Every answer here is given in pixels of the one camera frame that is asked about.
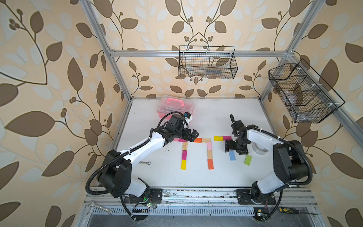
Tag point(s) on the blue block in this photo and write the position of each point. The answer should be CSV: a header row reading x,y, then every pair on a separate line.
x,y
232,155

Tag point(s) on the white tape roll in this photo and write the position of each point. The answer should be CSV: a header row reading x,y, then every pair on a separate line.
x,y
259,149

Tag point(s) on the wire basket black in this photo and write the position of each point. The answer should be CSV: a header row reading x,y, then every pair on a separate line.
x,y
307,96
207,61

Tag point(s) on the back wire basket black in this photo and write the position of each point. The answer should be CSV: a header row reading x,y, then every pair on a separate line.
x,y
207,61

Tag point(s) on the yellow block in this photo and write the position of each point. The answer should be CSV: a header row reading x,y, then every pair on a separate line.
x,y
183,164
218,138

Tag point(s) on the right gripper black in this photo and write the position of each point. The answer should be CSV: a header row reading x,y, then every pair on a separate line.
x,y
229,143

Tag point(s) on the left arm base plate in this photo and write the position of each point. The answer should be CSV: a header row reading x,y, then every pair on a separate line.
x,y
150,196

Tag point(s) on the green block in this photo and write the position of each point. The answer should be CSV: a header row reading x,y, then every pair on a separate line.
x,y
248,160

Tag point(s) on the red-orange block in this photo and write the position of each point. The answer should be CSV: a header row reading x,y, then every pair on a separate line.
x,y
210,164

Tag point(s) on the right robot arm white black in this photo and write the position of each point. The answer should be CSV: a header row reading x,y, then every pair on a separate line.
x,y
290,164

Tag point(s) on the small silver wrench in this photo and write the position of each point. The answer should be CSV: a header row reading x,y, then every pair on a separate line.
x,y
144,162

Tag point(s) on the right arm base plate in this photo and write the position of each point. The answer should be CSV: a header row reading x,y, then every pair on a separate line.
x,y
248,197

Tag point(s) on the pink plastic toolbox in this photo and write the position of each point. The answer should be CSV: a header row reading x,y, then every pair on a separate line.
x,y
170,104

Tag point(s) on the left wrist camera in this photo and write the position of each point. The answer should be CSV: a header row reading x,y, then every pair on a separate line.
x,y
178,121

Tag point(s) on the yellow black screwdriver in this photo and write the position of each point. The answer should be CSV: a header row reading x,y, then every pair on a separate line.
x,y
293,211

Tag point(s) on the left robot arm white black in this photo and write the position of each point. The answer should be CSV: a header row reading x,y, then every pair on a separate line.
x,y
114,175

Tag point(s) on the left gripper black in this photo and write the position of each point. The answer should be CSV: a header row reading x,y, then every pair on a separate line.
x,y
192,137

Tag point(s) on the right wire basket black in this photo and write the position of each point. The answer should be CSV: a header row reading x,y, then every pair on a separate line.
x,y
307,96

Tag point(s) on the large silver wrench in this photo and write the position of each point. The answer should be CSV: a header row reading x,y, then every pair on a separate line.
x,y
103,208

